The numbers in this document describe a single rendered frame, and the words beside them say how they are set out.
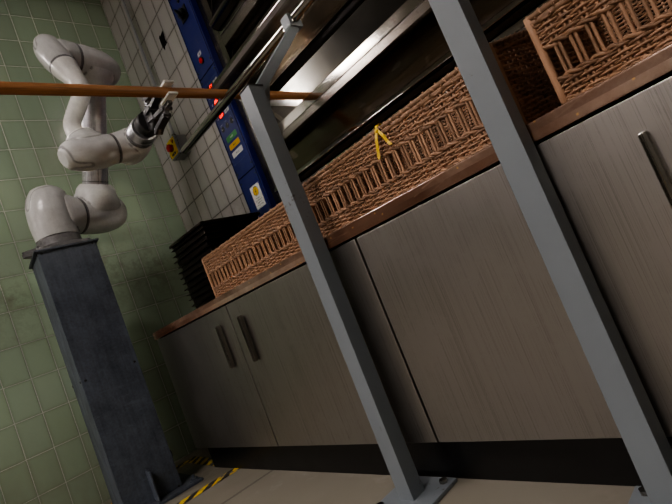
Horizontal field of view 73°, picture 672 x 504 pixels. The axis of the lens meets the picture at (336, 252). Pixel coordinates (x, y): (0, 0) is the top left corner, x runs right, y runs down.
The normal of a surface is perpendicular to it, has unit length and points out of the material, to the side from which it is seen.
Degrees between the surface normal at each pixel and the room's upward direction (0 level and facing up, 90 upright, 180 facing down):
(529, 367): 90
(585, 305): 90
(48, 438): 90
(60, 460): 90
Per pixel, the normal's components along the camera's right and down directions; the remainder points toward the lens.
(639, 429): -0.69, 0.22
